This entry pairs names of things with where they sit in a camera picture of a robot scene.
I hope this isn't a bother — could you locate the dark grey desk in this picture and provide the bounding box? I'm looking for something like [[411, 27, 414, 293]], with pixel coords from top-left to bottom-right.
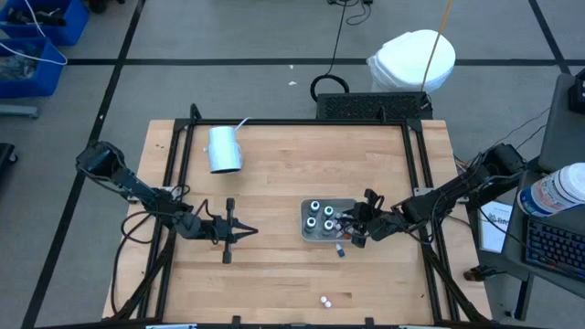
[[501, 168, 585, 301]]

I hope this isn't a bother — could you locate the black coiled floor cable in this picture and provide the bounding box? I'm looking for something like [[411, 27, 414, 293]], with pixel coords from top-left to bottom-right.
[[309, 0, 351, 103]]

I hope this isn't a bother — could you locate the black aluminium table frame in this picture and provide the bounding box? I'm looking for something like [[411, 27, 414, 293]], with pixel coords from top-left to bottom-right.
[[102, 102, 494, 329]]

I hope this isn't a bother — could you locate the white floor cable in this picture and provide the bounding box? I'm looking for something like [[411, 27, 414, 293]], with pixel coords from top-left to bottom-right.
[[0, 0, 69, 67]]

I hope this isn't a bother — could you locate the grey cart top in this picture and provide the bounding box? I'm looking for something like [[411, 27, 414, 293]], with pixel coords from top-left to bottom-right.
[[537, 72, 585, 174]]

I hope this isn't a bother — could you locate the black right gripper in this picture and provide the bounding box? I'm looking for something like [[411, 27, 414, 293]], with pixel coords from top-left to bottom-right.
[[340, 188, 407, 249]]

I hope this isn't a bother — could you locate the white bagged trash bin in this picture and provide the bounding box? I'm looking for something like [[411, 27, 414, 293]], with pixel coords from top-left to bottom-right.
[[366, 28, 457, 95]]

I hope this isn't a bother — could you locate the black device on cart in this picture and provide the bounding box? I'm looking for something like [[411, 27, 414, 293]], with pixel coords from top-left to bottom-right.
[[567, 68, 585, 115]]

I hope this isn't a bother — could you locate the grey metal bar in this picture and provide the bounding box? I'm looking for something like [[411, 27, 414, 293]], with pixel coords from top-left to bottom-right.
[[0, 103, 39, 121]]

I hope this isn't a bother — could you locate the blue storage bin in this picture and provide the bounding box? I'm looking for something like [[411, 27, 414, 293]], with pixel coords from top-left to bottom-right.
[[0, 37, 68, 100], [0, 0, 90, 47]]

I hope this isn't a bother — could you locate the black backlit keyboard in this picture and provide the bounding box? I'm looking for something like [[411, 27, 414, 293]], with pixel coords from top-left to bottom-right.
[[524, 218, 585, 281]]

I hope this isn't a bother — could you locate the black caster foot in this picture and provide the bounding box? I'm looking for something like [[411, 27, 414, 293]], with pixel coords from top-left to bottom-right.
[[463, 264, 505, 282]]

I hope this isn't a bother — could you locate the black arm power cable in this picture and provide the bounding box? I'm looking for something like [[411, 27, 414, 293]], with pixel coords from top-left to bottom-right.
[[109, 212, 154, 316]]

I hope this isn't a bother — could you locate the black perforated computer case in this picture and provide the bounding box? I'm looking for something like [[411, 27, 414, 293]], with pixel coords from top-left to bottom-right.
[[315, 90, 434, 122]]

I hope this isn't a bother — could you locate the black cable loop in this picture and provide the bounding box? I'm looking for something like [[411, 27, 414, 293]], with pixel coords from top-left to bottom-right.
[[326, 0, 375, 27]]

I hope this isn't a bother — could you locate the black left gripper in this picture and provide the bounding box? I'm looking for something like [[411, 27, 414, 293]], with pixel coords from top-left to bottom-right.
[[200, 196, 260, 265]]

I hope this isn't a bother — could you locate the yellow hanging cable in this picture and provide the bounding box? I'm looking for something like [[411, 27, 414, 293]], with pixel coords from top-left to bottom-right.
[[419, 0, 455, 92]]

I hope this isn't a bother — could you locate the white paper sheet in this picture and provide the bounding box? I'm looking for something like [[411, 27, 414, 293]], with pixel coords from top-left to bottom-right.
[[477, 200, 515, 254]]

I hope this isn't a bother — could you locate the black floor object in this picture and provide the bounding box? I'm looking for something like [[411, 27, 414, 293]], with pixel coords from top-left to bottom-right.
[[0, 143, 20, 178]]

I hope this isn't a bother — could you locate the white wipes canister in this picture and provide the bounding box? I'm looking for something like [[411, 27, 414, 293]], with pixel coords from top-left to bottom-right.
[[516, 162, 585, 218]]

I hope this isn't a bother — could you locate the grey plastic bin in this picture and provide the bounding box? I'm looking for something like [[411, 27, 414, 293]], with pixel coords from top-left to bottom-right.
[[300, 196, 362, 244]]

